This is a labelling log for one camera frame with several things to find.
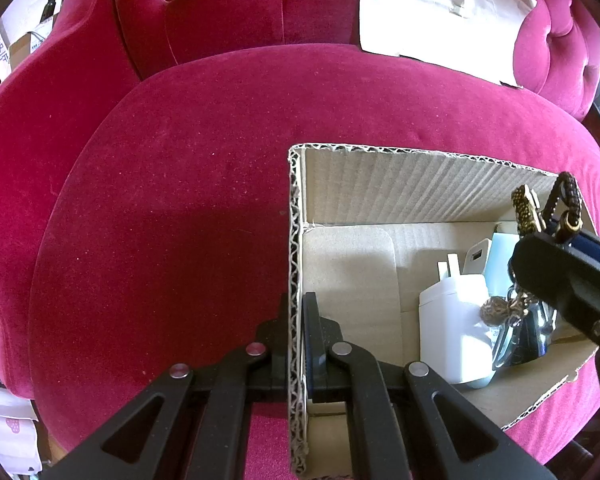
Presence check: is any small brown carton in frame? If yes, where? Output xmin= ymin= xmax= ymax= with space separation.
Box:
xmin=9 ymin=32 xmax=47 ymax=69

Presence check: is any white strawberry print bag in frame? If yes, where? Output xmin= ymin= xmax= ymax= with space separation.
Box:
xmin=0 ymin=385 xmax=42 ymax=476

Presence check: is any large white charger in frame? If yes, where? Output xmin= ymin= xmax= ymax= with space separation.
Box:
xmin=419 ymin=255 xmax=493 ymax=387

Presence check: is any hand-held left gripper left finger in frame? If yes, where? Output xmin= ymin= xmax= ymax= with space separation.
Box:
xmin=40 ymin=292 xmax=291 ymax=480

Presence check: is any small white charger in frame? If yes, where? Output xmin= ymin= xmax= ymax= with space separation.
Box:
xmin=462 ymin=239 xmax=495 ymax=277

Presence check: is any cardboard box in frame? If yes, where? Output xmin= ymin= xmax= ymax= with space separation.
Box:
xmin=286 ymin=142 xmax=600 ymax=479

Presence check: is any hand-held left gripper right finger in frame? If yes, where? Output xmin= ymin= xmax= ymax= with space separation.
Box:
xmin=302 ymin=291 xmax=556 ymax=480

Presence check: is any red velvet sofa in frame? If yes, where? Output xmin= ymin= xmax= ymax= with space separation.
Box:
xmin=0 ymin=0 xmax=600 ymax=480

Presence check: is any beige paper sheet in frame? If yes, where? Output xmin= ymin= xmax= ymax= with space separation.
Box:
xmin=358 ymin=0 xmax=539 ymax=89

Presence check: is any keychain with keys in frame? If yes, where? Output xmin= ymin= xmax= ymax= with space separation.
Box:
xmin=480 ymin=172 xmax=581 ymax=368

